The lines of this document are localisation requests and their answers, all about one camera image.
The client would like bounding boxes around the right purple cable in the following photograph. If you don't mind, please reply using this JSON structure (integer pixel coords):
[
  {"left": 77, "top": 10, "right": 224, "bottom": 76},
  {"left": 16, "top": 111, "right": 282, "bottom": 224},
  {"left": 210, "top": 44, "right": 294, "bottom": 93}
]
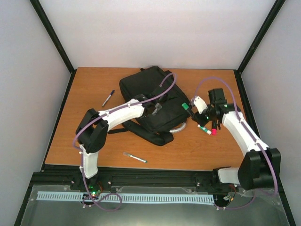
[{"left": 191, "top": 76, "right": 278, "bottom": 210}]

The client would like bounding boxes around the silver pen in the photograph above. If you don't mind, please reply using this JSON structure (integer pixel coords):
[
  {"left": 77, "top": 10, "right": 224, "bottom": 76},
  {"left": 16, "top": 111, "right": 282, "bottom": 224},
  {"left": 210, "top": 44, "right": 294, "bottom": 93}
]
[{"left": 123, "top": 152, "right": 147, "bottom": 163}]

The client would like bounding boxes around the light blue cable duct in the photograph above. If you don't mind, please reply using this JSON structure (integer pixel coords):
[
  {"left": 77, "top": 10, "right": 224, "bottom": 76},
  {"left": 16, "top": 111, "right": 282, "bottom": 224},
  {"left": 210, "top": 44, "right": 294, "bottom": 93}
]
[{"left": 36, "top": 191, "right": 214, "bottom": 205}]

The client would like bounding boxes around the purple cable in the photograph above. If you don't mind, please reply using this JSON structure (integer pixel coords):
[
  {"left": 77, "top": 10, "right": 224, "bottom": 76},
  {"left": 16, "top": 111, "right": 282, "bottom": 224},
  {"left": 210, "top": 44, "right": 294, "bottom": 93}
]
[
  {"left": 72, "top": 72, "right": 177, "bottom": 211},
  {"left": 191, "top": 76, "right": 278, "bottom": 210}
]

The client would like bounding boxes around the left black frame post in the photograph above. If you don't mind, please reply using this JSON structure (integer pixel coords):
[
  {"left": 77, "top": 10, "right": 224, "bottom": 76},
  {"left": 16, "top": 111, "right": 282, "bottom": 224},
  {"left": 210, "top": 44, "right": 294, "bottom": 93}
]
[{"left": 30, "top": 0, "right": 75, "bottom": 75}]

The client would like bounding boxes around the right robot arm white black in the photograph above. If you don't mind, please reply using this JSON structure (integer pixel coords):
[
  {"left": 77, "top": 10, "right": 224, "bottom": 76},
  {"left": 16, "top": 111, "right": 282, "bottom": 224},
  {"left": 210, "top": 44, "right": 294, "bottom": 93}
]
[{"left": 191, "top": 88, "right": 281, "bottom": 193}]

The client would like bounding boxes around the black aluminium rail base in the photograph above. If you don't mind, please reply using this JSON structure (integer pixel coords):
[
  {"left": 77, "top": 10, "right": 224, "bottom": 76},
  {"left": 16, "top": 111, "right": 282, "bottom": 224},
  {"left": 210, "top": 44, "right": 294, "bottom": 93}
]
[{"left": 30, "top": 165, "right": 237, "bottom": 194}]

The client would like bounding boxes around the white green glue stick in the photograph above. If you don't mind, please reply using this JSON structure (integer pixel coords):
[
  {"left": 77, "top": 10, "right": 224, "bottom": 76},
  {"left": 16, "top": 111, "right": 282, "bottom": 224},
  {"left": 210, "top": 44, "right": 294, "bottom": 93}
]
[{"left": 198, "top": 125, "right": 212, "bottom": 135}]

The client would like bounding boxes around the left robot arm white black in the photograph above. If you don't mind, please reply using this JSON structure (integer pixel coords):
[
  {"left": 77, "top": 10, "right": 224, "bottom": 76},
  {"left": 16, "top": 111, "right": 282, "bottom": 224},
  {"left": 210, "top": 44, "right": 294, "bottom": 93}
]
[{"left": 72, "top": 94, "right": 163, "bottom": 190}]

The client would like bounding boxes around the green black highlighter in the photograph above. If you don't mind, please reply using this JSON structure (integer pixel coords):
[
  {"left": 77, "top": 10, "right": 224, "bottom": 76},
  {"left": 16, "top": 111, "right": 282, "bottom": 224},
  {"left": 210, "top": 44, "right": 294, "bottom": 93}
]
[{"left": 182, "top": 103, "right": 193, "bottom": 116}]

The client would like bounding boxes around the black frame post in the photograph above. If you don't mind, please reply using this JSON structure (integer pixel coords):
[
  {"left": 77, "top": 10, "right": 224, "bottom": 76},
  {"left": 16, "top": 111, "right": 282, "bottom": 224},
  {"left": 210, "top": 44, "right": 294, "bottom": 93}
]
[
  {"left": 237, "top": 0, "right": 286, "bottom": 75},
  {"left": 30, "top": 0, "right": 75, "bottom": 75}
]

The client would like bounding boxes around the right black frame post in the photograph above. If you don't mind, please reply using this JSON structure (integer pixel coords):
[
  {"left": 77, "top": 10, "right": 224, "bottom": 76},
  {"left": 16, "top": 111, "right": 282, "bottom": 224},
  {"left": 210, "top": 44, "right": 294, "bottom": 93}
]
[{"left": 237, "top": 0, "right": 286, "bottom": 75}]

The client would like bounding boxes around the black student backpack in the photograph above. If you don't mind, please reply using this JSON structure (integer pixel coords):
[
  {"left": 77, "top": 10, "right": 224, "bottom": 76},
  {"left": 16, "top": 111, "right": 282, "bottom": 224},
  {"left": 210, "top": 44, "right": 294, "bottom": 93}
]
[{"left": 110, "top": 66, "right": 189, "bottom": 146}]

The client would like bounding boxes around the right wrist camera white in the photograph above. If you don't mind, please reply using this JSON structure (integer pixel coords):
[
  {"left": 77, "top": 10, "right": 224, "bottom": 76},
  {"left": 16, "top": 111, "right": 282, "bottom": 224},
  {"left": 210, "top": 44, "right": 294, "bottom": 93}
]
[{"left": 191, "top": 96, "right": 208, "bottom": 114}]

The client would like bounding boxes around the pink black highlighter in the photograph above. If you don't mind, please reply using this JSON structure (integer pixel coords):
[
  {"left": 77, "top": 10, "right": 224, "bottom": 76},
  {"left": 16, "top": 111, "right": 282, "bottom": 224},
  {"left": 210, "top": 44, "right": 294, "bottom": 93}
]
[{"left": 211, "top": 121, "right": 217, "bottom": 136}]

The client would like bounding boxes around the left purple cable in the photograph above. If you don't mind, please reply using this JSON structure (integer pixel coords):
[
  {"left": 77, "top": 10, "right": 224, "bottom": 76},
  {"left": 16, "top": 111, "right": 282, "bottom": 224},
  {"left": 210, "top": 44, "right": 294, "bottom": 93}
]
[{"left": 72, "top": 72, "right": 177, "bottom": 211}]

